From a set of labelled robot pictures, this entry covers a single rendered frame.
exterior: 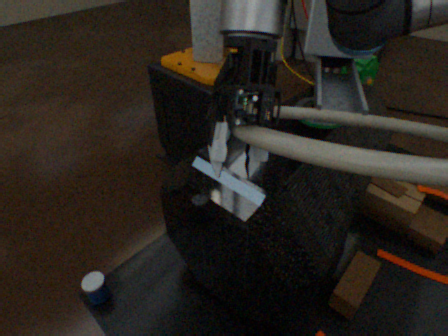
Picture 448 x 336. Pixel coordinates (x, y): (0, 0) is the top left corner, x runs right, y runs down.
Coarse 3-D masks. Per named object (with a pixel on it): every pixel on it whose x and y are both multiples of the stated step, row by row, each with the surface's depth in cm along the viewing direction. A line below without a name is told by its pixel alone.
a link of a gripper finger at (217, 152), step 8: (216, 128) 47; (224, 128) 45; (216, 136) 47; (224, 136) 45; (216, 144) 47; (224, 144) 45; (216, 152) 47; (224, 152) 44; (216, 160) 47; (224, 160) 44; (216, 168) 49; (216, 176) 49
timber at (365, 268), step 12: (360, 252) 155; (360, 264) 150; (372, 264) 150; (348, 276) 145; (360, 276) 145; (372, 276) 145; (336, 288) 140; (348, 288) 140; (360, 288) 140; (336, 300) 140; (348, 300) 136; (360, 300) 136; (348, 312) 139
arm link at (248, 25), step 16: (224, 0) 40; (240, 0) 38; (256, 0) 37; (272, 0) 38; (224, 16) 40; (240, 16) 38; (256, 16) 38; (272, 16) 38; (224, 32) 41; (240, 32) 39; (256, 32) 39; (272, 32) 39
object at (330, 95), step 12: (348, 60) 106; (324, 72) 104; (348, 72) 103; (324, 84) 96; (336, 84) 96; (348, 84) 96; (360, 84) 85; (324, 96) 89; (336, 96) 89; (348, 96) 89; (360, 96) 79; (324, 108) 83; (336, 108) 83; (348, 108) 83; (360, 108) 77
